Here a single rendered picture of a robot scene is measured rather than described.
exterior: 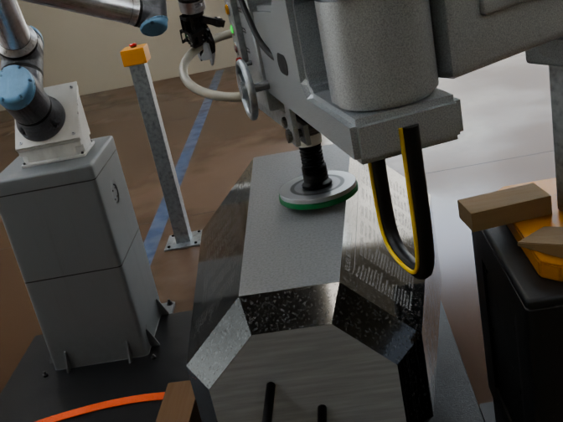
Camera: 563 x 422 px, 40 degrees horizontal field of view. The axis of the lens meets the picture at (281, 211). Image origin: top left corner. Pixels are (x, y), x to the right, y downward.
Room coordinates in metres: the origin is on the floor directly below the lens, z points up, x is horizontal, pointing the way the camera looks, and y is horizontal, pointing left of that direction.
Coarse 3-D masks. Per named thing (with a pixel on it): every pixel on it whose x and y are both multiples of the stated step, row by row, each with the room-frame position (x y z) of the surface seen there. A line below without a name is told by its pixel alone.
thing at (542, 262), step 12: (540, 180) 1.89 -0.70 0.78; (552, 180) 1.88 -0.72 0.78; (552, 192) 1.80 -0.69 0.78; (552, 204) 1.73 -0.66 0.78; (552, 216) 1.66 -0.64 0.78; (516, 228) 1.65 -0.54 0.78; (528, 228) 1.63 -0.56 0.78; (540, 228) 1.62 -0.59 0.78; (528, 252) 1.54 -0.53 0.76; (540, 264) 1.46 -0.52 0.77; (552, 264) 1.44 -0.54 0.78; (552, 276) 1.44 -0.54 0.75
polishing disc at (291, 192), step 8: (328, 176) 2.02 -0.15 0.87; (336, 176) 2.01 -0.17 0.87; (344, 176) 1.99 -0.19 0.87; (352, 176) 1.98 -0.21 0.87; (288, 184) 2.02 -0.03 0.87; (296, 184) 2.01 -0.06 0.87; (336, 184) 1.94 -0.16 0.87; (344, 184) 1.93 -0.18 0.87; (352, 184) 1.92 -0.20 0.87; (280, 192) 1.98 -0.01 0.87; (288, 192) 1.96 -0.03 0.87; (296, 192) 1.95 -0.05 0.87; (304, 192) 1.94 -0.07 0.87; (312, 192) 1.92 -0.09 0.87; (320, 192) 1.91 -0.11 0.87; (328, 192) 1.90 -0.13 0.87; (336, 192) 1.89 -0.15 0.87; (344, 192) 1.89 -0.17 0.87; (288, 200) 1.91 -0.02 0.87; (296, 200) 1.89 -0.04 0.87; (304, 200) 1.88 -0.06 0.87; (312, 200) 1.87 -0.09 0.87; (320, 200) 1.87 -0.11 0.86; (328, 200) 1.87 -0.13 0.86
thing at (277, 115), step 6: (258, 102) 2.27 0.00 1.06; (264, 108) 2.19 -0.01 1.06; (270, 114) 2.11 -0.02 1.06; (276, 114) 2.02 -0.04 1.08; (282, 114) 1.94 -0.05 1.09; (276, 120) 2.03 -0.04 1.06; (282, 120) 1.91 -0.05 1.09; (300, 120) 1.79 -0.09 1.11; (282, 126) 1.97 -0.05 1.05; (300, 126) 1.76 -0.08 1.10; (306, 126) 1.73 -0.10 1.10; (288, 132) 1.75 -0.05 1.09; (300, 132) 1.75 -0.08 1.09; (306, 132) 1.73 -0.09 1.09; (312, 132) 1.76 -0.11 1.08; (318, 132) 1.76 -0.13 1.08; (288, 138) 1.75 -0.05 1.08; (300, 138) 1.79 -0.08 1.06; (306, 138) 1.73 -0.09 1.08; (306, 144) 1.74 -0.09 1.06
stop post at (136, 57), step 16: (128, 48) 3.91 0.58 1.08; (144, 48) 3.87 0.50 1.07; (128, 64) 3.85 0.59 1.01; (144, 64) 3.86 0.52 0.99; (144, 80) 3.86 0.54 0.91; (144, 96) 3.87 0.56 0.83; (144, 112) 3.87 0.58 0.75; (160, 128) 3.86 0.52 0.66; (160, 144) 3.86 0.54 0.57; (160, 160) 3.87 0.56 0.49; (160, 176) 3.87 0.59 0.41; (176, 176) 3.92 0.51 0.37; (176, 192) 3.86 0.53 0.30; (176, 208) 3.86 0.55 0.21; (176, 224) 3.87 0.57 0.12; (176, 240) 3.87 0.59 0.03; (192, 240) 3.86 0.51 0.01
